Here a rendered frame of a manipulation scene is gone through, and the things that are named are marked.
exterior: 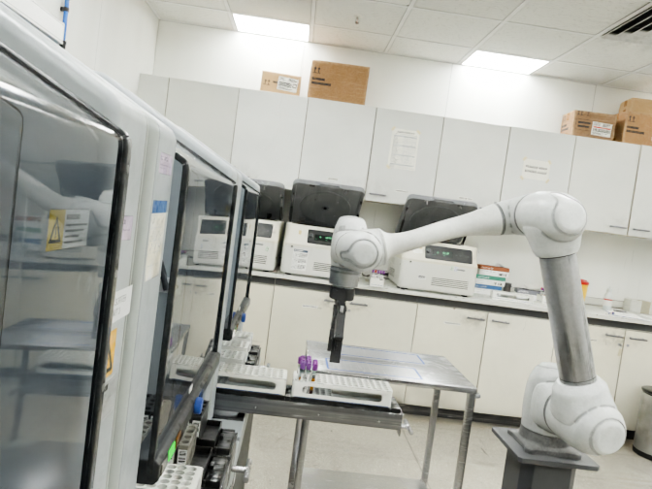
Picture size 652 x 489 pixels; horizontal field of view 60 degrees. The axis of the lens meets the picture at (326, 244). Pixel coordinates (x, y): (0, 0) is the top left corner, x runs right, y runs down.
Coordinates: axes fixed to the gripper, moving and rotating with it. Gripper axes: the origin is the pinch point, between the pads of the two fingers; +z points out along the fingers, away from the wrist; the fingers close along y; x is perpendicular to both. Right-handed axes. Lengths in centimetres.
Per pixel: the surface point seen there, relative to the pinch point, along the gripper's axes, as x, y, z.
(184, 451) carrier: 31, -61, 8
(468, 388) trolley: -51, 25, 12
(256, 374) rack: 21.9, -2.8, 8.7
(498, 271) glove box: -144, 270, -17
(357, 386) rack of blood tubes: -8.2, -3.0, 8.4
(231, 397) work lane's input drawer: 28.1, -6.5, 15.0
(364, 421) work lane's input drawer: -11.2, -6.4, 17.5
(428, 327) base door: -86, 230, 27
